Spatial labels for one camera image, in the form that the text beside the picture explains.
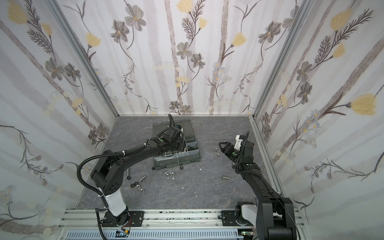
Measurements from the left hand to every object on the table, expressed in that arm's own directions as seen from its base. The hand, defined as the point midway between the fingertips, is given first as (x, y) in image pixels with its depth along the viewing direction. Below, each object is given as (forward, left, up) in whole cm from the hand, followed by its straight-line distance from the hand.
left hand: (182, 141), depth 91 cm
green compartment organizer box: (-3, -6, -10) cm, 12 cm away
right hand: (-6, -22, +6) cm, 23 cm away
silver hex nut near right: (-5, -24, -11) cm, 26 cm away
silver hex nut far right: (0, -23, -10) cm, 25 cm away
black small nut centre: (-13, 0, -11) cm, 17 cm away
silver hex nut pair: (-17, +6, -10) cm, 21 cm away
